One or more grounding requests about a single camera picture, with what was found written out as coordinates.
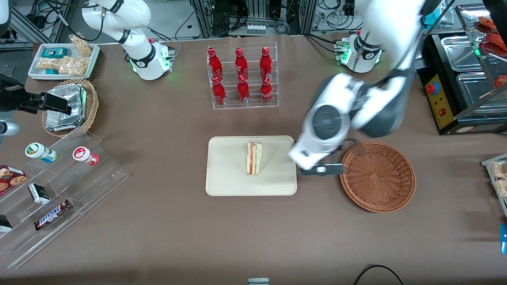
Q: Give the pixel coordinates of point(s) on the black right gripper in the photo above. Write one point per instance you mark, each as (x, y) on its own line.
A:
(11, 98)

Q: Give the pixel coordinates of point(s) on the triangle sandwich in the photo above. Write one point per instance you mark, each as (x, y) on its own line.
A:
(254, 158)

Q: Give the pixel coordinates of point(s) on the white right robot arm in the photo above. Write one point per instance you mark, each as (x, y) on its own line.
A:
(138, 51)

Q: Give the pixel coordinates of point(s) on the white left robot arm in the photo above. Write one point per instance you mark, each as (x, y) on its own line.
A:
(376, 114)

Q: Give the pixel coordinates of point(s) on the light wicker basket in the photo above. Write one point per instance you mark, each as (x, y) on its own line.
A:
(92, 105)

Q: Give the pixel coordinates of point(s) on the brown wicker basket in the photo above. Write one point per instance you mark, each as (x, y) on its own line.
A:
(378, 178)

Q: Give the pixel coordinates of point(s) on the white snack tray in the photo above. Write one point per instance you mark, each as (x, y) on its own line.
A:
(93, 59)

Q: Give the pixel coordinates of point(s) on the beige plastic tray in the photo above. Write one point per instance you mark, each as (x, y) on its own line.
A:
(229, 170)

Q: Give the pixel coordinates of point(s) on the clear snack tray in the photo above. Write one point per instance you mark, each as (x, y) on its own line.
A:
(497, 186)

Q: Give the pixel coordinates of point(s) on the aluminium foil container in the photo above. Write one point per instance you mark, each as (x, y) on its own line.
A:
(71, 118)

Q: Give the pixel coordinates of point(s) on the small teal box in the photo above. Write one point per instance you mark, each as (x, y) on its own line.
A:
(52, 71)

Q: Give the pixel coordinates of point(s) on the puffed snack bag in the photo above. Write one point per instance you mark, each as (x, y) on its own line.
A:
(73, 65)
(47, 63)
(81, 45)

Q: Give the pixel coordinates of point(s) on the large teal box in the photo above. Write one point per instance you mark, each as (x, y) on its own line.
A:
(55, 52)

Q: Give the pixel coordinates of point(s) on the green lid yogurt cup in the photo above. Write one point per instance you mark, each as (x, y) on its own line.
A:
(39, 152)

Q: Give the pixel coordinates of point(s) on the red lid yogurt cup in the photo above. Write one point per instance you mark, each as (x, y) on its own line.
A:
(84, 155)

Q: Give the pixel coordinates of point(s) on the clear acrylic stepped display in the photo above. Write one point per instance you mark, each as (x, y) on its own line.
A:
(91, 182)

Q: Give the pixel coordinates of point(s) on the cookie box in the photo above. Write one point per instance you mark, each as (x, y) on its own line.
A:
(11, 178)

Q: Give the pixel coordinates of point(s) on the black small carton box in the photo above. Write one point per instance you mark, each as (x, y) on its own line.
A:
(4, 223)
(39, 194)

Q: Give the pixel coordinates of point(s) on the red cola bottle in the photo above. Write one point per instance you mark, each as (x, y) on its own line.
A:
(265, 62)
(243, 90)
(266, 91)
(218, 93)
(214, 63)
(241, 63)

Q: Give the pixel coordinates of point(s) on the Snickers chocolate bar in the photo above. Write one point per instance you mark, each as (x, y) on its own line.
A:
(52, 215)

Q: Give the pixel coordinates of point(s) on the clear acrylic bottle rack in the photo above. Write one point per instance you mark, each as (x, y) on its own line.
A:
(253, 75)

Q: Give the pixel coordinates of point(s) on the red emergency stop button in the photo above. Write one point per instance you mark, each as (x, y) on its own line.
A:
(433, 88)

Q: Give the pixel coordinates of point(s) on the black food warmer cabinet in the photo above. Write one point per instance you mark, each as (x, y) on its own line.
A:
(443, 103)

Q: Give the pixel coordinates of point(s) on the white power strip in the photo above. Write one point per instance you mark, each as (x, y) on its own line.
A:
(256, 29)

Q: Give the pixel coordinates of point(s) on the steel food pan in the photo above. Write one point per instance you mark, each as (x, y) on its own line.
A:
(457, 53)
(475, 93)

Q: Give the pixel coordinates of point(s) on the blue plastic object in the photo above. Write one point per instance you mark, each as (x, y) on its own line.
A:
(504, 237)

